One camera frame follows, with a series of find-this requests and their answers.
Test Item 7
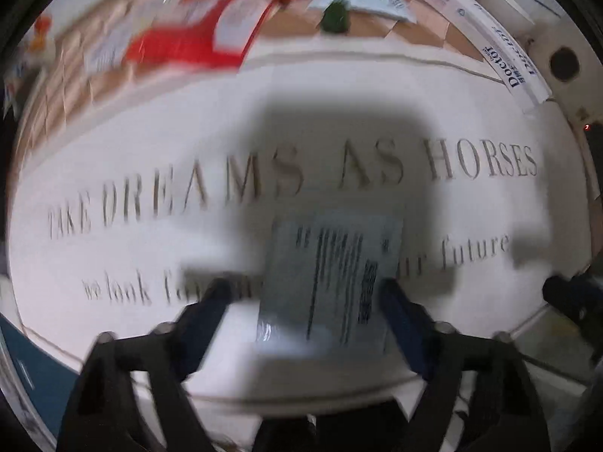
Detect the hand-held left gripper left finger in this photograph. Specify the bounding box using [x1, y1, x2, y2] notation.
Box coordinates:
[57, 278, 233, 452]

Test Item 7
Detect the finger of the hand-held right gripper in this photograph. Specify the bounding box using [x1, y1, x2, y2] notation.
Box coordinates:
[542, 268, 603, 337]

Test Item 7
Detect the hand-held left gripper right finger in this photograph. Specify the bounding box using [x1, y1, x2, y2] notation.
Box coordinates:
[380, 278, 552, 452]

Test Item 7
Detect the grey plastic packet with label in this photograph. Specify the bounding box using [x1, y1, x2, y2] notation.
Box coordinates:
[257, 214, 407, 355]

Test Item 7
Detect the blue board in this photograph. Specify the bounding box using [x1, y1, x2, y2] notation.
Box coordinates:
[0, 313, 82, 436]

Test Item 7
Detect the white mat with printed lettering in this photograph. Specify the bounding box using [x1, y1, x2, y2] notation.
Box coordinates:
[7, 49, 592, 452]

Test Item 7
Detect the black round disc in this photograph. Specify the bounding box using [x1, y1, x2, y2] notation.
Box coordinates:
[549, 47, 580, 84]

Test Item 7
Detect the long pink and white box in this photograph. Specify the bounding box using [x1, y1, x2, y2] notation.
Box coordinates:
[400, 0, 553, 107]

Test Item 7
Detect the red plastic packet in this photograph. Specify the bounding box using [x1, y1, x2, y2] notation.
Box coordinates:
[125, 0, 321, 76]

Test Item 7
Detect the brown checkered mat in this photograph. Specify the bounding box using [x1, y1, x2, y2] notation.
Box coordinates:
[9, 0, 500, 170]

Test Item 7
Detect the dark green crumpled wrapper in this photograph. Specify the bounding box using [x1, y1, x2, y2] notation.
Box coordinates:
[319, 1, 352, 35]

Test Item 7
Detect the orange and white object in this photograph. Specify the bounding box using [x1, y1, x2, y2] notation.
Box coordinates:
[27, 15, 54, 55]

